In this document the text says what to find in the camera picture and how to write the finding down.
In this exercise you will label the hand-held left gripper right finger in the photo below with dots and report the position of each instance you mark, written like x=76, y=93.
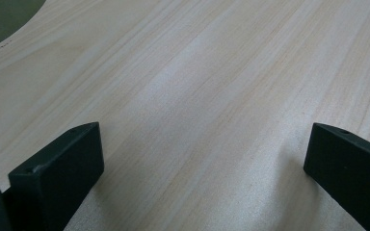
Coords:
x=353, y=173

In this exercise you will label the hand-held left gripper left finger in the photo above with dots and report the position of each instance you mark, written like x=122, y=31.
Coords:
x=58, y=173

